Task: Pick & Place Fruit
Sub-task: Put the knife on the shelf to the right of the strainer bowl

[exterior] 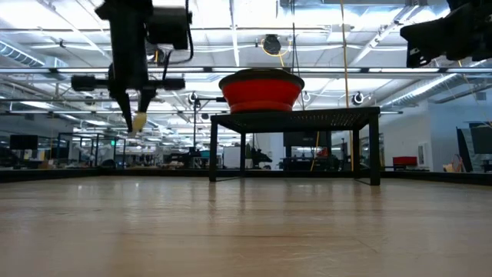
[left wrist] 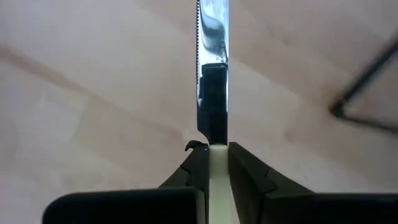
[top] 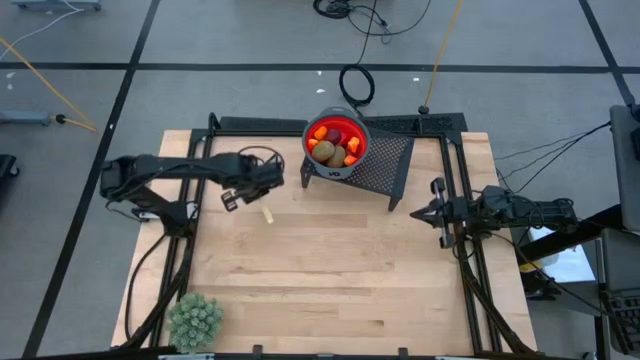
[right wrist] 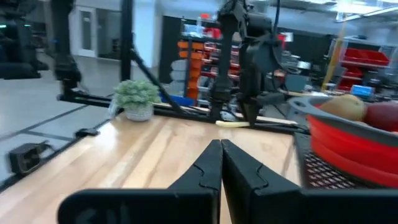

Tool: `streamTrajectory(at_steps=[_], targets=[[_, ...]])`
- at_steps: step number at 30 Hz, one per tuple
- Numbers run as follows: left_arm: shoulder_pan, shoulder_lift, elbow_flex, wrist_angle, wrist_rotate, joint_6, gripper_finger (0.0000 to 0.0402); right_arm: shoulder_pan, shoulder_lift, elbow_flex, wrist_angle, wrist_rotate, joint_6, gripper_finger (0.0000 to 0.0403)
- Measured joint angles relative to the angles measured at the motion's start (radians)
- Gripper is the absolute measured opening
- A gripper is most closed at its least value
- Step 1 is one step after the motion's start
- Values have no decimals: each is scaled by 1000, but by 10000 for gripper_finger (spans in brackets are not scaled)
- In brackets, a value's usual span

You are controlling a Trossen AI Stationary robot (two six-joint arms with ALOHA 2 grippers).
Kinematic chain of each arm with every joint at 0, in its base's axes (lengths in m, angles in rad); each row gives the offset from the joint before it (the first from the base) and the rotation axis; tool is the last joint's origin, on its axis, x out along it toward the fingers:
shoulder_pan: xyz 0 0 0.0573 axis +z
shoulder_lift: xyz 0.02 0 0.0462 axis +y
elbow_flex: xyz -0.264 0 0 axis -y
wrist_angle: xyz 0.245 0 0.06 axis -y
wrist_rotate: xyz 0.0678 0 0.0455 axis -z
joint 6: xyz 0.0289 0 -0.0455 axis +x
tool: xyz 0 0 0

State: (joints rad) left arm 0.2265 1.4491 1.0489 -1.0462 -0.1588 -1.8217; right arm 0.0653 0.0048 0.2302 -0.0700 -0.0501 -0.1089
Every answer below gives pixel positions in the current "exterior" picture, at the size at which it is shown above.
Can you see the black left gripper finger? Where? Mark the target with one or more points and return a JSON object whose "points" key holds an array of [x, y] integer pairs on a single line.
{"points": [[145, 102], [126, 113]]}

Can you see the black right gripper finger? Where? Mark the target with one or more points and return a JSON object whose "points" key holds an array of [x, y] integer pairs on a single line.
{"points": [[417, 59], [424, 36]]}

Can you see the red collapsible bowl grey rim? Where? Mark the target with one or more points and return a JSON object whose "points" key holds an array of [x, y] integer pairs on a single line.
{"points": [[261, 94]]}

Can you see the red storage bin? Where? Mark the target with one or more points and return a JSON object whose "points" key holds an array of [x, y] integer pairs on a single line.
{"points": [[404, 161]]}

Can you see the black background monitor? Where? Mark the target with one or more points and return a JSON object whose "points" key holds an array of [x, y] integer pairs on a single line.
{"points": [[305, 139], [23, 141]]}

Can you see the black perforated metal rack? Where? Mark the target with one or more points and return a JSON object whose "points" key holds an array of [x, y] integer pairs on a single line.
{"points": [[296, 119]]}

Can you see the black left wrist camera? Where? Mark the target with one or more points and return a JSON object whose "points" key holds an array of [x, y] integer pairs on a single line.
{"points": [[169, 27]]}

